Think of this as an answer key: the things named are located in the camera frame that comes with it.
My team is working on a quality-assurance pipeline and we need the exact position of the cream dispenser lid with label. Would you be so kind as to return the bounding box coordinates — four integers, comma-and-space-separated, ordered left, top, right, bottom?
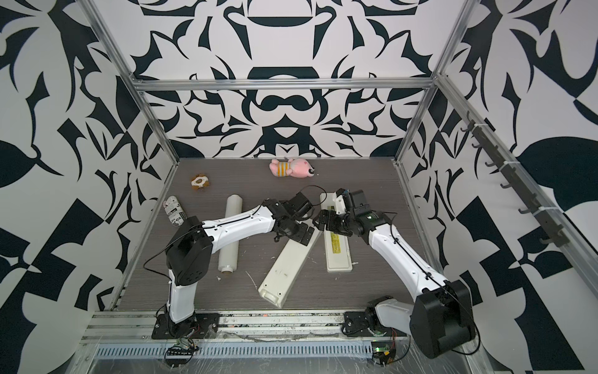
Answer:
320, 193, 353, 273

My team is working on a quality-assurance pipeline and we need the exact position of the cream dispenser base tray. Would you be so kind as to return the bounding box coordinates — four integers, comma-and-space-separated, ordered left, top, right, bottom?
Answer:
258, 229, 321, 309

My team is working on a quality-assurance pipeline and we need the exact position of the plastic wrap roll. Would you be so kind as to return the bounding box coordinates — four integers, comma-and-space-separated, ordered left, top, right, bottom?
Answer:
217, 194, 244, 274

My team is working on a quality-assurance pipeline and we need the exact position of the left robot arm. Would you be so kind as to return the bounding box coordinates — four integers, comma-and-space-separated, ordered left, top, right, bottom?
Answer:
165, 193, 315, 338

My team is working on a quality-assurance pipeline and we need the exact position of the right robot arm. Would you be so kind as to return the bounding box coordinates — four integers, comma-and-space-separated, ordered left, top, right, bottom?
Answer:
313, 189, 479, 358

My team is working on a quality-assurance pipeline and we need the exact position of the pink plush toy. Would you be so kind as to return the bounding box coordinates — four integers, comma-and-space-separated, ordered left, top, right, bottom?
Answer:
269, 158, 316, 179

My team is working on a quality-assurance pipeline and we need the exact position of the brown white plush toy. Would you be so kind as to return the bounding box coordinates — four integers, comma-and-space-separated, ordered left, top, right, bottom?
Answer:
191, 175, 210, 190

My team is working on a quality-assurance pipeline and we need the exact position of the small white printed package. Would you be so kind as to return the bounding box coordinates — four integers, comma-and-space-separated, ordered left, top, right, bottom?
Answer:
163, 196, 187, 227

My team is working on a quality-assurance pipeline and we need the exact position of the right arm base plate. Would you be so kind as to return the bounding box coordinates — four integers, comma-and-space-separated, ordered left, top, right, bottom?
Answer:
340, 308, 407, 338

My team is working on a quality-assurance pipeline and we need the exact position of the right circuit board with wires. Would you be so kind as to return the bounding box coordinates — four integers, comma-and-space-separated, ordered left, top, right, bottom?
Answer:
372, 341, 396, 367

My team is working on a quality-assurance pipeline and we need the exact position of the circuit board with wires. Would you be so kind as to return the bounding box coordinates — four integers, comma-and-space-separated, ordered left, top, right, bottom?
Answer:
164, 345, 199, 368
372, 341, 396, 367

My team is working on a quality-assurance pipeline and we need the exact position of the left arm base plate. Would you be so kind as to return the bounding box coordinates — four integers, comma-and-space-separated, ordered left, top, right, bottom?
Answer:
151, 312, 221, 341

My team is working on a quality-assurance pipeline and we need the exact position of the left circuit board with wires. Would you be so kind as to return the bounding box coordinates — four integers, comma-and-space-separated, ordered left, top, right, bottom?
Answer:
164, 345, 199, 368

